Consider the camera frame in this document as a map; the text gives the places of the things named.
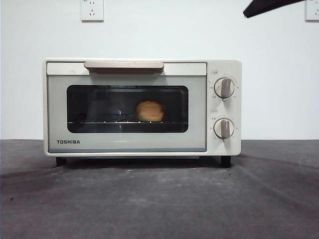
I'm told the white toaster oven body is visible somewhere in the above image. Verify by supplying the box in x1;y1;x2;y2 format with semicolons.
42;58;243;168

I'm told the beige temperature knob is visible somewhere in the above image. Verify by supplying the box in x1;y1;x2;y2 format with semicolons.
214;77;236;99

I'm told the white wall socket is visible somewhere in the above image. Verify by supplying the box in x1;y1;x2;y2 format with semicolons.
305;0;319;23
81;0;105;23

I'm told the oven door with beige handle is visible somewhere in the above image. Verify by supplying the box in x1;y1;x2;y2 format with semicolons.
46;61;208;153

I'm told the beige timer knob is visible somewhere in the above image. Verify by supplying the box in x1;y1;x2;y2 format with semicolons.
213;118;235;139

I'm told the golden brown bread loaf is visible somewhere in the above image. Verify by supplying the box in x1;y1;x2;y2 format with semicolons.
135;100;166;123

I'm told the metal wire oven rack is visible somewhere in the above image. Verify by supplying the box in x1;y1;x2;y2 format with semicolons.
68;113;187;125

